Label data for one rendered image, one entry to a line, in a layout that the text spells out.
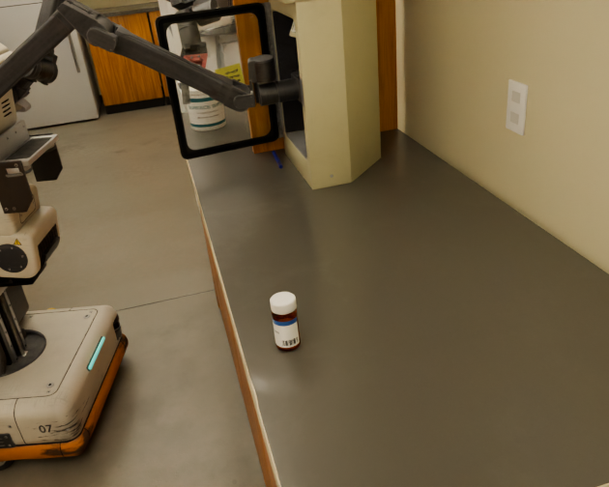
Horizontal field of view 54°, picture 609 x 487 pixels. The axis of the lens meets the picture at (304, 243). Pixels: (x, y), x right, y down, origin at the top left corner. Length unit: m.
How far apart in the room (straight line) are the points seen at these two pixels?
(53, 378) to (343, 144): 1.29
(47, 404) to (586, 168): 1.72
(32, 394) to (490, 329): 1.60
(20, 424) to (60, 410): 0.14
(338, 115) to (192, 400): 1.31
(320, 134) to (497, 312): 0.70
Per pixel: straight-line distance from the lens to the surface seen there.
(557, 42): 1.35
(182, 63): 1.63
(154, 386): 2.54
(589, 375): 1.01
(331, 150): 1.59
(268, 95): 1.64
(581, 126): 1.31
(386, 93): 2.02
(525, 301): 1.15
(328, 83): 1.55
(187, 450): 2.24
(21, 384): 2.31
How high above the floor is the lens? 1.57
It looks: 28 degrees down
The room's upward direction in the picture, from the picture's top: 6 degrees counter-clockwise
